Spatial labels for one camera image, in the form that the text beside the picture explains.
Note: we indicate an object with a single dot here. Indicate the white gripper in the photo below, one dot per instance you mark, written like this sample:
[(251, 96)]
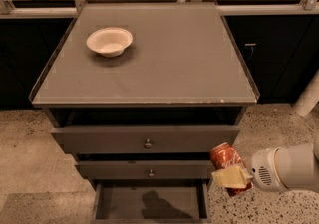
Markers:
[(264, 169)]

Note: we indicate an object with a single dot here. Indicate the red coke can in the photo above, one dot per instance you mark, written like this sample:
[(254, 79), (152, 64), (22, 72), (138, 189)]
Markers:
[(224, 156)]

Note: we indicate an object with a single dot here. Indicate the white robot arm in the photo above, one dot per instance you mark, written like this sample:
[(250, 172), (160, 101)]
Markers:
[(298, 166)]

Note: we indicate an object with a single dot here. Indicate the open bottom grey drawer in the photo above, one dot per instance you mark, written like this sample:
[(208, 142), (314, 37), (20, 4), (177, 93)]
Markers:
[(151, 202)]

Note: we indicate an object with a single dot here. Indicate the grey drawer cabinet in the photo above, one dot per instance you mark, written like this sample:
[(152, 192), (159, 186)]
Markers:
[(182, 68)]

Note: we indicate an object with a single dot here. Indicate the middle grey drawer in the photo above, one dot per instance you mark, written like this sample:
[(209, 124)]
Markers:
[(154, 169)]

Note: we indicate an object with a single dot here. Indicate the top grey drawer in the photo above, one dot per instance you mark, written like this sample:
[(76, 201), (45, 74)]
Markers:
[(143, 139)]

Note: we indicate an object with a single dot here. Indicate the white pole leg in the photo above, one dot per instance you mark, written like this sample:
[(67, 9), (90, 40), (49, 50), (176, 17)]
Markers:
[(309, 97)]

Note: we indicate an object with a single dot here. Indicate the white paper bowl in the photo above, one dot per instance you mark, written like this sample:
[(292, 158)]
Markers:
[(109, 42)]

